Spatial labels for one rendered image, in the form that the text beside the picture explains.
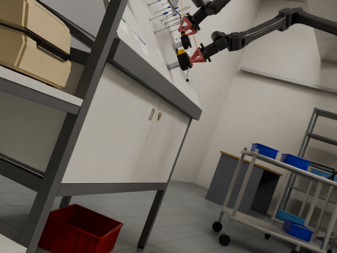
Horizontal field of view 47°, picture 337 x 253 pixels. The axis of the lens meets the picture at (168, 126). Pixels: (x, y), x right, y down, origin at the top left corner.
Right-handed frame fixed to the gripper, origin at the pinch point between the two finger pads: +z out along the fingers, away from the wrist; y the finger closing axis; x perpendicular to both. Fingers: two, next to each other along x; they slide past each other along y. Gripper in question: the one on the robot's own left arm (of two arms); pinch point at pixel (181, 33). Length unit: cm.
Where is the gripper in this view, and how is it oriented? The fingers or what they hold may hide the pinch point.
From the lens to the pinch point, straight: 206.0
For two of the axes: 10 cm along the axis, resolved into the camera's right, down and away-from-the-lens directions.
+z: -7.4, 6.7, 0.7
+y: -3.5, -3.0, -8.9
